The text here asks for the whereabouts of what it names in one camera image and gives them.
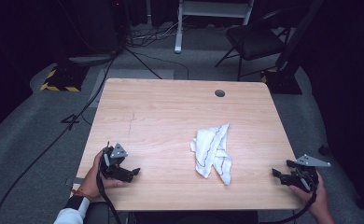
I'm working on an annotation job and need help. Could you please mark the red wristband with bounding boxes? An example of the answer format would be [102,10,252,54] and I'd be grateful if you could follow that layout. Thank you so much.
[71,189,90,199]

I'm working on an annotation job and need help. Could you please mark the bundle of floor cables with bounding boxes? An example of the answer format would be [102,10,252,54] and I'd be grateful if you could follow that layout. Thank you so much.
[125,17,192,49]

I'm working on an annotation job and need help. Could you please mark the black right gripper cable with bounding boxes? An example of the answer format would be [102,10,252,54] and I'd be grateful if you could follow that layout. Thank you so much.
[259,174,320,224]

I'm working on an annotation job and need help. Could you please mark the white towel with dark stitching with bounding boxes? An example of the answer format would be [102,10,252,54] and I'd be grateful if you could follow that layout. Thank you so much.
[189,122,233,187]

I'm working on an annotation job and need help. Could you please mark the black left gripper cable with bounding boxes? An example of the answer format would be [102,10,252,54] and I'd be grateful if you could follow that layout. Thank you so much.
[95,154,122,224]

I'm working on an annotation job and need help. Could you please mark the grey tape strip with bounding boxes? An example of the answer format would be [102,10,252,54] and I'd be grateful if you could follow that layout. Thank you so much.
[65,176,85,187]

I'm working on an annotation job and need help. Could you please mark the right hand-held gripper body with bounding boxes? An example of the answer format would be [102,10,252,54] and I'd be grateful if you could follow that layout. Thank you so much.
[287,154,332,193]

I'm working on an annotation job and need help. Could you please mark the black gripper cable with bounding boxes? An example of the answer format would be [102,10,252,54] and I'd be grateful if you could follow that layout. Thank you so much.
[259,174,320,224]
[95,154,122,224]

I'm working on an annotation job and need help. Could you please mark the thin black tripod leg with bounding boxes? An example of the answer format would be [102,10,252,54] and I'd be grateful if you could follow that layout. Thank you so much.
[123,46,163,80]

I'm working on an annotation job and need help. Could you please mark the long black floor cable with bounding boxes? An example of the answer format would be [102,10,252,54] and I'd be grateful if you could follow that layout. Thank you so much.
[0,54,119,224]

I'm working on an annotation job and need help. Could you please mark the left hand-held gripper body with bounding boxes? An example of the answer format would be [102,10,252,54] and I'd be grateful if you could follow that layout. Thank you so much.
[99,142,130,181]

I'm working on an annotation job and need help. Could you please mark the white metal stand frame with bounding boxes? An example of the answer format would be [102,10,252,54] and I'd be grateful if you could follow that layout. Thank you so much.
[174,0,255,54]

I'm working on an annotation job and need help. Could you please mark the person's right hand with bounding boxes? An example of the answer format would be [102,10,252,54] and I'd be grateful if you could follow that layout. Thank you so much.
[288,179,335,224]

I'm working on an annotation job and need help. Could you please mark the black stand with striped base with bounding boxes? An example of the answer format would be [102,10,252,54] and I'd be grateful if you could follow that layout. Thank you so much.
[260,0,325,95]

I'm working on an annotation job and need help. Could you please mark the black folding chair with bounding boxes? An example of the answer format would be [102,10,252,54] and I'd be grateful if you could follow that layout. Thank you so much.
[215,7,296,82]

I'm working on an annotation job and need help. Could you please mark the small black floor object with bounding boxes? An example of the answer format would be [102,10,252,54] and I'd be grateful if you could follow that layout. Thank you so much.
[317,144,331,157]

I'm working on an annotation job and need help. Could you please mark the black base with yellow stripes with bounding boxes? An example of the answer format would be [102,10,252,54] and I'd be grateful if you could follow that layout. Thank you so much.
[39,63,90,93]

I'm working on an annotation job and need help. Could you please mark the person's left hand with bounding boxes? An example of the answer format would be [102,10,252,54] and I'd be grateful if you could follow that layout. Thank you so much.
[77,150,124,203]

